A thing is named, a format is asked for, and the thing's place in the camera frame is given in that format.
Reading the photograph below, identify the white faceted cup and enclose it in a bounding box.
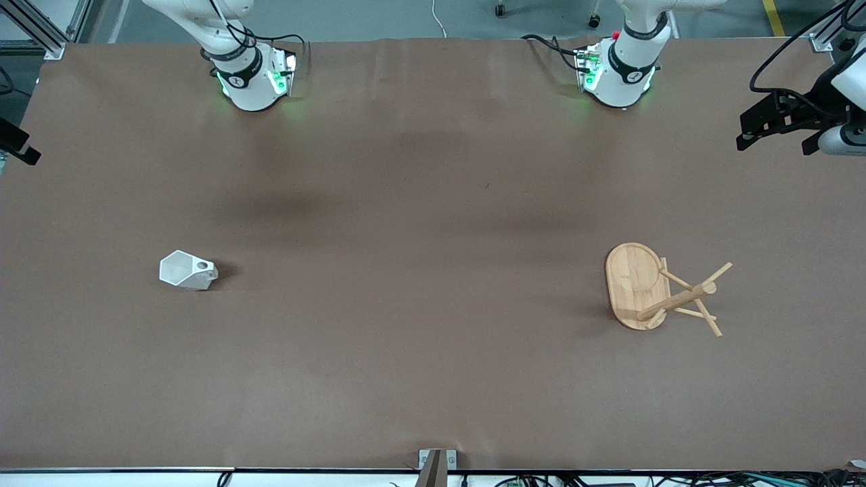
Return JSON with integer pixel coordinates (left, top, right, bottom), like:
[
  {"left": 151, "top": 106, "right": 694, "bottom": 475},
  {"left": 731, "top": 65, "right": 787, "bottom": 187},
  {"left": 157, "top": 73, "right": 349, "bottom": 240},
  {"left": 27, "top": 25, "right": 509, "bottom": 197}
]
[{"left": 159, "top": 250, "right": 219, "bottom": 292}]

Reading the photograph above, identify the wooden cup rack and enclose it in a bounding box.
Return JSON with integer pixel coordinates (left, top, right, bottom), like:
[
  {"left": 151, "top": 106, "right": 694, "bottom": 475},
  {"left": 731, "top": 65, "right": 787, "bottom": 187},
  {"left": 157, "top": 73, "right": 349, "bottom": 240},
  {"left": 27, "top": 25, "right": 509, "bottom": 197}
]
[{"left": 604, "top": 242, "right": 734, "bottom": 338}]

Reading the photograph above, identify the brown table cover sheet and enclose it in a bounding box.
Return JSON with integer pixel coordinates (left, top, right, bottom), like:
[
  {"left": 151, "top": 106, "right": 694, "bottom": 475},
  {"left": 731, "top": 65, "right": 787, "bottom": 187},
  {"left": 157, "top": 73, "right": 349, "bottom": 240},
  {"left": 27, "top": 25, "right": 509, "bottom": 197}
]
[{"left": 0, "top": 37, "right": 866, "bottom": 472}]

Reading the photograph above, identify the aluminium frame post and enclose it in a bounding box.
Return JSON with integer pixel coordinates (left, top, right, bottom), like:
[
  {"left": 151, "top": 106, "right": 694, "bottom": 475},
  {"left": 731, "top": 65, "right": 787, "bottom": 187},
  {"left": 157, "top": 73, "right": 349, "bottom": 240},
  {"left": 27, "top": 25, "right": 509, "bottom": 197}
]
[
  {"left": 0, "top": 0, "right": 93, "bottom": 61},
  {"left": 808, "top": 0, "right": 866, "bottom": 53}
]

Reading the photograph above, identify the black left base cable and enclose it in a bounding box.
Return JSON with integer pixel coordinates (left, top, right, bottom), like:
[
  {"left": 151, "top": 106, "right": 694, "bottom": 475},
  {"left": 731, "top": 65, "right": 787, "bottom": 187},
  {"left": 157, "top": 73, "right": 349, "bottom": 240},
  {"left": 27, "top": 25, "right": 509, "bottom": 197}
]
[{"left": 521, "top": 34, "right": 584, "bottom": 72}]

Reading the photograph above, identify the black base cable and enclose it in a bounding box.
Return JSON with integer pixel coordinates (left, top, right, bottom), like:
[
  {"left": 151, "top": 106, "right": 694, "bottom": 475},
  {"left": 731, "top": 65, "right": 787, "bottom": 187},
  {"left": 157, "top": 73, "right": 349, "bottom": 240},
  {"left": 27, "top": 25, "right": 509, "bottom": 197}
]
[
  {"left": 233, "top": 27, "right": 311, "bottom": 70},
  {"left": 521, "top": 34, "right": 584, "bottom": 72}
]

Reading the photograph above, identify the black right base cable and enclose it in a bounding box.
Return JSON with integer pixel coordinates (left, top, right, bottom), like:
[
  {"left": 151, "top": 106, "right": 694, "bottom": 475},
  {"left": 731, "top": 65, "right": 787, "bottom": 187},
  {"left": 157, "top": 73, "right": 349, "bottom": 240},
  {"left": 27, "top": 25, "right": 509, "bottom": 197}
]
[{"left": 233, "top": 27, "right": 311, "bottom": 70}]

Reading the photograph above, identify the cable bundle under table edge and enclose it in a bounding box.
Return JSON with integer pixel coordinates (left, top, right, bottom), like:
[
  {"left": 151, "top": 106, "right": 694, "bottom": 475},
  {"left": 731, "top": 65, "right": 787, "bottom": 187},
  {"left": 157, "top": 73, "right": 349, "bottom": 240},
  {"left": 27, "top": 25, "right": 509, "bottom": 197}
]
[{"left": 494, "top": 469, "right": 866, "bottom": 487}]

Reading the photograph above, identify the metal bracket with post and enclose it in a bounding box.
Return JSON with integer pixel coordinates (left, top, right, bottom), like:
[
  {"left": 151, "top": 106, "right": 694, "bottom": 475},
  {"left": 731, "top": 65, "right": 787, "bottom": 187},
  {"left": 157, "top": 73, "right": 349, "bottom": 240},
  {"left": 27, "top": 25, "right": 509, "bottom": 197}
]
[{"left": 415, "top": 448, "right": 458, "bottom": 487}]

